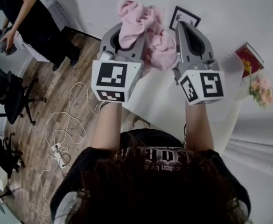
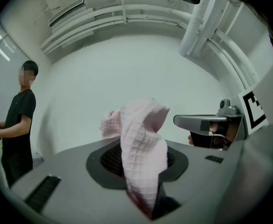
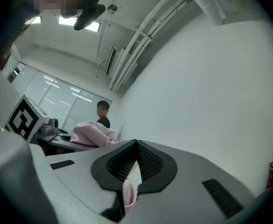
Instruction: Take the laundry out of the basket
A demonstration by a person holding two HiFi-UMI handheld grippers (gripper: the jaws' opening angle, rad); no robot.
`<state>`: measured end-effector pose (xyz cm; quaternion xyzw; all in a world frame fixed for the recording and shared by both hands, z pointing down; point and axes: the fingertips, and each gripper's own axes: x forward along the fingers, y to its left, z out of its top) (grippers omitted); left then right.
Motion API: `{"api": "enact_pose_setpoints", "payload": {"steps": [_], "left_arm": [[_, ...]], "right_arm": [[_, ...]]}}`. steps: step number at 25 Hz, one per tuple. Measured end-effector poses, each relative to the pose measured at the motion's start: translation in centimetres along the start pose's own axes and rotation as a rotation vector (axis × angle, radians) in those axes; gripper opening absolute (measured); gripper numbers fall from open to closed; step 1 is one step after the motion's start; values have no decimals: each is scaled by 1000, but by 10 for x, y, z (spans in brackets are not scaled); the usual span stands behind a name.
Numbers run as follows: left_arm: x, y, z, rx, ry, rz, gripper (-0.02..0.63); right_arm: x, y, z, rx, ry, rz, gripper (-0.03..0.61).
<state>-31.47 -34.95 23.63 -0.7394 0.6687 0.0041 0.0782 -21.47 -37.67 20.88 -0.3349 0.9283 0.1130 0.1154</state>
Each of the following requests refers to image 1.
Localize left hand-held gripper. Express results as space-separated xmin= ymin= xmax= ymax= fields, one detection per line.
xmin=91 ymin=22 xmax=148 ymax=104

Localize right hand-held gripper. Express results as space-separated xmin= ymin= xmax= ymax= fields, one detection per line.
xmin=172 ymin=21 xmax=226 ymax=106

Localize pink clothes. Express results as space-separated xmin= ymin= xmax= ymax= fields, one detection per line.
xmin=116 ymin=0 xmax=179 ymax=71

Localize person's right forearm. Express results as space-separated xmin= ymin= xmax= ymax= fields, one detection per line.
xmin=184 ymin=101 xmax=216 ymax=153

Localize person's left forearm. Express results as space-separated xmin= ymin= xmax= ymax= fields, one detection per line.
xmin=90 ymin=101 xmax=123 ymax=153

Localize black framed deer picture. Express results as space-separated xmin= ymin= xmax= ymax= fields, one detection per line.
xmin=168 ymin=5 xmax=202 ymax=32

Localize red book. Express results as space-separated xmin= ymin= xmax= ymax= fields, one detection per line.
xmin=233 ymin=42 xmax=266 ymax=79

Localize white table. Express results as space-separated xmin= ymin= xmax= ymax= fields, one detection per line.
xmin=121 ymin=52 xmax=247 ymax=147

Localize pink and yellow flowers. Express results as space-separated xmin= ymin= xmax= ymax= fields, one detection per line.
xmin=247 ymin=74 xmax=273 ymax=109

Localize white low cabinet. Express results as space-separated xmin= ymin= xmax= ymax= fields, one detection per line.
xmin=14 ymin=30 xmax=51 ymax=63

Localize person's black printed T-shirt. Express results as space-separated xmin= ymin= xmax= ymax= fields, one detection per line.
xmin=49 ymin=128 xmax=252 ymax=224

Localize grey garment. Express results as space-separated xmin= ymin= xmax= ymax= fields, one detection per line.
xmin=0 ymin=25 xmax=18 ymax=57

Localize black office chair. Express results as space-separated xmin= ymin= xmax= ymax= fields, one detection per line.
xmin=0 ymin=133 xmax=27 ymax=180
xmin=0 ymin=57 xmax=48 ymax=126

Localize white power strip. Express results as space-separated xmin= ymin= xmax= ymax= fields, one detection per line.
xmin=50 ymin=142 xmax=69 ymax=169

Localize grey wrist strap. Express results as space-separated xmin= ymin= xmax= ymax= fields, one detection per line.
xmin=98 ymin=100 xmax=123 ymax=111

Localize white wall radiator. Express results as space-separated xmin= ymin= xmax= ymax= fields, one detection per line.
xmin=45 ymin=0 xmax=70 ymax=32

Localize long white cable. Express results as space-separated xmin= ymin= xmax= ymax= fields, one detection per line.
xmin=44 ymin=81 xmax=100 ymax=147

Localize white wall pipes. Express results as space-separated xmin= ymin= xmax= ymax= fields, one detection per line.
xmin=226 ymin=136 xmax=273 ymax=164

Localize black cable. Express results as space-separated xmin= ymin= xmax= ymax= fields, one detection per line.
xmin=56 ymin=147 xmax=72 ymax=180

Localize thin white cable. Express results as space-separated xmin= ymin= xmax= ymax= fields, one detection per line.
xmin=36 ymin=152 xmax=58 ymax=219

